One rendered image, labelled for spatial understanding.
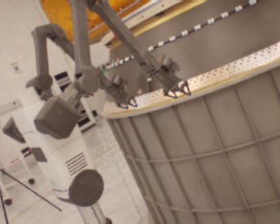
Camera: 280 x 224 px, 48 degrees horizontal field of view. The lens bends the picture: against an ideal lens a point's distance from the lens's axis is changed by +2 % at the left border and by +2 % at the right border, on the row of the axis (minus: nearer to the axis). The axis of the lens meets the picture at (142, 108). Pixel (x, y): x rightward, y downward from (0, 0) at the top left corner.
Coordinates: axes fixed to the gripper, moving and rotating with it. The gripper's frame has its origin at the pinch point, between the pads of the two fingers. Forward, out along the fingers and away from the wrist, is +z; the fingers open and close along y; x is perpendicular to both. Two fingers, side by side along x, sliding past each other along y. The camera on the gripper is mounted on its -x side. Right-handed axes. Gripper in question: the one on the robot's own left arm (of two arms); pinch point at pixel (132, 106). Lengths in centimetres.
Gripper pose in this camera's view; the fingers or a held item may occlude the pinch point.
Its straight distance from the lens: 189.6
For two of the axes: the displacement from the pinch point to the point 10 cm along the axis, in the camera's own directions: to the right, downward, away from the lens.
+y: -5.9, 1.2, 7.9
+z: 7.0, 5.7, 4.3
